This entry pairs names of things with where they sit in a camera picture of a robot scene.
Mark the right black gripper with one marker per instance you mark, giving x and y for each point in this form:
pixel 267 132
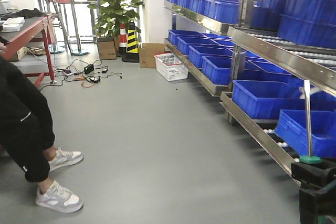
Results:
pixel 314 205

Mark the green-handled screwdriver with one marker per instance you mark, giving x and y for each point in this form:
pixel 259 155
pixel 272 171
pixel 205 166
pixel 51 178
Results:
pixel 309 158

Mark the metal storage shelf rack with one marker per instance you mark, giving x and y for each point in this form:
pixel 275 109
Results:
pixel 304 62

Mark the white plastic basket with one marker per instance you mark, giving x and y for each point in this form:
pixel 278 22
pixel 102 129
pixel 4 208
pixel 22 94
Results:
pixel 169 66

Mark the brown cardboard box on floor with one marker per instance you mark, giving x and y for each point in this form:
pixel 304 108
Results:
pixel 147 51

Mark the yellow black traffic cone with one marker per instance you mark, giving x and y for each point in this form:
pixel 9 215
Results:
pixel 132 49

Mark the red white traffic cone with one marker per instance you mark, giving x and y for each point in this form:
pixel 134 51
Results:
pixel 122 40

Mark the green potted plant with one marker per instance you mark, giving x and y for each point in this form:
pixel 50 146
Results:
pixel 112 13

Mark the person in black shirt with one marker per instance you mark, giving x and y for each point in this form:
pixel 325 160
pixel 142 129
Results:
pixel 27 136

